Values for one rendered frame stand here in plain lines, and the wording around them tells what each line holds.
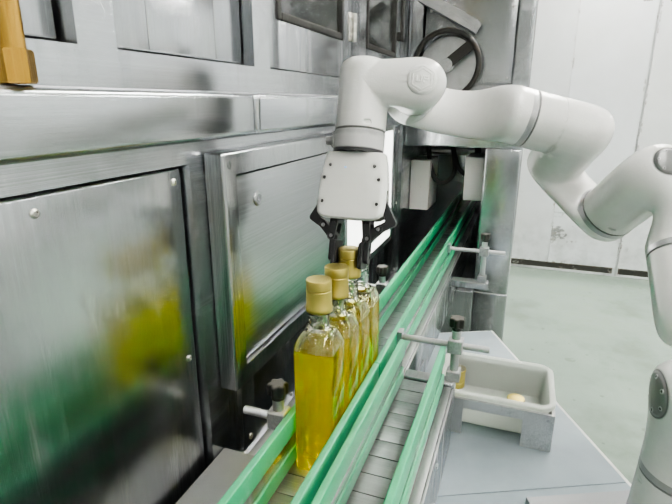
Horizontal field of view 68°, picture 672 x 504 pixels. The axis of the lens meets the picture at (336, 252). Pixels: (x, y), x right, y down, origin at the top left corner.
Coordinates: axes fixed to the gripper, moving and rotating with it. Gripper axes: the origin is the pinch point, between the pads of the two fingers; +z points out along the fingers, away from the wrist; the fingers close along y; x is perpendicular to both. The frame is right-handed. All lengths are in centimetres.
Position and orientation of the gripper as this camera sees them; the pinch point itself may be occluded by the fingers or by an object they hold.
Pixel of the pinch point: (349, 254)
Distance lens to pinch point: 75.4
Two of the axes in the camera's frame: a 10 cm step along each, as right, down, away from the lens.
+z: -0.9, 10.0, 0.5
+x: 3.3, -0.2, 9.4
